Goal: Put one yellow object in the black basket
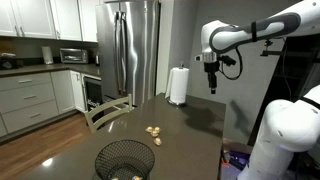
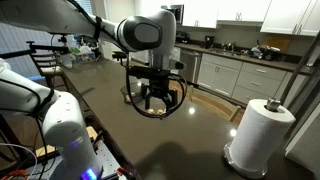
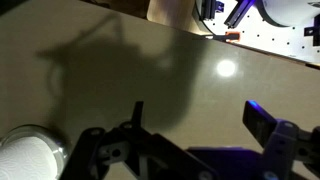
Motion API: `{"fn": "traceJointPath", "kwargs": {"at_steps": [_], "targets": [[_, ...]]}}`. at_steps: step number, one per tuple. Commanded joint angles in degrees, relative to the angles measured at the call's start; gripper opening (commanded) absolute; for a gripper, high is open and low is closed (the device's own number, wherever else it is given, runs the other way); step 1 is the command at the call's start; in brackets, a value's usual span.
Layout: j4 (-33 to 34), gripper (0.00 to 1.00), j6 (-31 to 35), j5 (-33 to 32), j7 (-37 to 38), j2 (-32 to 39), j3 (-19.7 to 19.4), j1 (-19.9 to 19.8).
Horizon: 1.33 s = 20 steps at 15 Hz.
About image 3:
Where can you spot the orange black clamp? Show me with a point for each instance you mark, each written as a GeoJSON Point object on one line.
{"type": "Point", "coordinates": [231, 36]}

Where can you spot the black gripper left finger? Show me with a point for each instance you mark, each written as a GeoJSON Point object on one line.
{"type": "Point", "coordinates": [133, 156]}

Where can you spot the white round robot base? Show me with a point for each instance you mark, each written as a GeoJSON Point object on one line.
{"type": "Point", "coordinates": [286, 11]}

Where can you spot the black mounting bracket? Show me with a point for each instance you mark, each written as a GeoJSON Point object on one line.
{"type": "Point", "coordinates": [315, 31]}

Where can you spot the white perforated mounting board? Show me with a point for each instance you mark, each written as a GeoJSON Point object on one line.
{"type": "Point", "coordinates": [266, 38]}

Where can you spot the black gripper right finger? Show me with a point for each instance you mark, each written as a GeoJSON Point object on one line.
{"type": "Point", "coordinates": [278, 143]}

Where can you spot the black aluminium corner bracket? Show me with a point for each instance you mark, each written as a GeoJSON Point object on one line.
{"type": "Point", "coordinates": [210, 8]}

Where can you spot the white paper towel roll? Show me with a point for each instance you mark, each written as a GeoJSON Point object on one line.
{"type": "Point", "coordinates": [23, 160]}

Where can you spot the black aluminium extrusion bar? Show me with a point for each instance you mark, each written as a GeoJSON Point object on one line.
{"type": "Point", "coordinates": [238, 13]}

